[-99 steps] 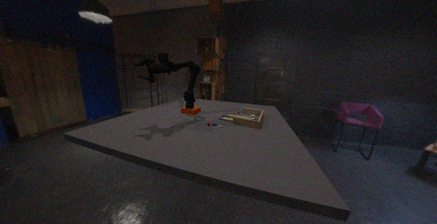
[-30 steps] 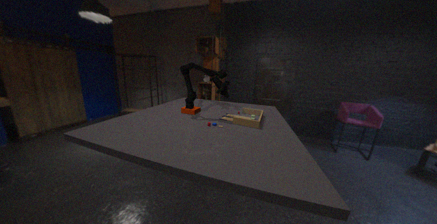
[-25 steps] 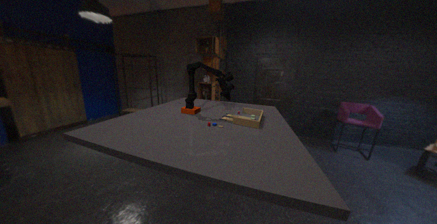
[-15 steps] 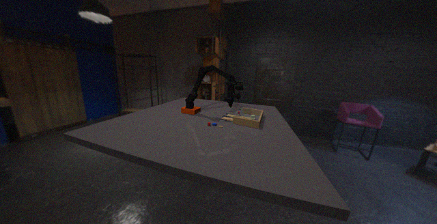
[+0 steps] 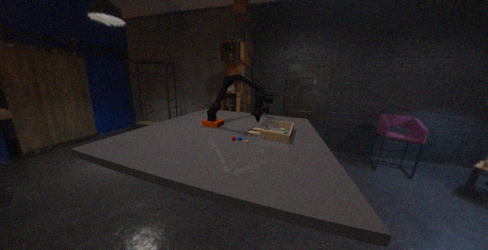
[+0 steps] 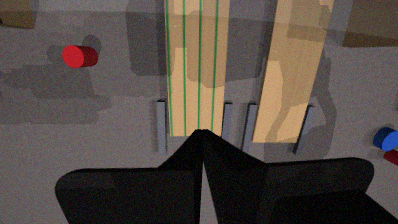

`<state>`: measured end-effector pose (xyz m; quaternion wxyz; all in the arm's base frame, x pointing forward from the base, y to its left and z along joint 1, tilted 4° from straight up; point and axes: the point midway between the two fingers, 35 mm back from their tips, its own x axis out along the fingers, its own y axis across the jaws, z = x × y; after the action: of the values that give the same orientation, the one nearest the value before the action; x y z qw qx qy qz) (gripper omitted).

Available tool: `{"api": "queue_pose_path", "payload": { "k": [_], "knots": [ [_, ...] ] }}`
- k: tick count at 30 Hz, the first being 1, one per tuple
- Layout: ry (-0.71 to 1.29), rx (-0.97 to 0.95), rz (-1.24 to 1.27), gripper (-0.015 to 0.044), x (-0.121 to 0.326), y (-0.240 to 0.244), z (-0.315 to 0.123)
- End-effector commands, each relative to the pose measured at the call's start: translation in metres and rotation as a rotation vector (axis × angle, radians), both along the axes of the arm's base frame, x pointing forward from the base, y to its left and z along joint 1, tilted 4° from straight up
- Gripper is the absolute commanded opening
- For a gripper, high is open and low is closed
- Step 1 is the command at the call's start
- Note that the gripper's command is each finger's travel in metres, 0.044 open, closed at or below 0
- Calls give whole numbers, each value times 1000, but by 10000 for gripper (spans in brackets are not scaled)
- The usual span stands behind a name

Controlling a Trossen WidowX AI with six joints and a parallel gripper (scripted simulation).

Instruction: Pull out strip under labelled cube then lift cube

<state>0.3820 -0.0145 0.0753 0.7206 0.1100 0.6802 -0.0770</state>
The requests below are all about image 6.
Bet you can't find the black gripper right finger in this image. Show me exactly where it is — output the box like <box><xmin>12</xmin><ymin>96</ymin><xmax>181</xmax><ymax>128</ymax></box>
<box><xmin>202</xmin><ymin>129</ymin><xmax>375</xmax><ymax>224</ymax></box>

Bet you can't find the red cylinder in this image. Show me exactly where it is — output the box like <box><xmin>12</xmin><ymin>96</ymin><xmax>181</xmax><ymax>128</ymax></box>
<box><xmin>62</xmin><ymin>45</ymin><xmax>98</xmax><ymax>68</ymax></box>
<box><xmin>384</xmin><ymin>149</ymin><xmax>398</xmax><ymax>166</ymax></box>

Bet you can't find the tan wooden strip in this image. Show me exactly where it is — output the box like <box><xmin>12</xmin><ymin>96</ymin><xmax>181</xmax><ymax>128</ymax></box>
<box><xmin>251</xmin><ymin>26</ymin><xmax>326</xmax><ymax>143</ymax></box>

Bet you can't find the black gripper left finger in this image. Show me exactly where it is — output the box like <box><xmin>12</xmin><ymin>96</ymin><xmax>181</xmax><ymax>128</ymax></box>
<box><xmin>54</xmin><ymin>129</ymin><xmax>203</xmax><ymax>224</ymax></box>

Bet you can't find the tan strip with green lines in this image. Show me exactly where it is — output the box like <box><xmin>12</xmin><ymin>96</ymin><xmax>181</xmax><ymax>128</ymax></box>
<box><xmin>165</xmin><ymin>18</ymin><xmax>228</xmax><ymax>136</ymax></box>

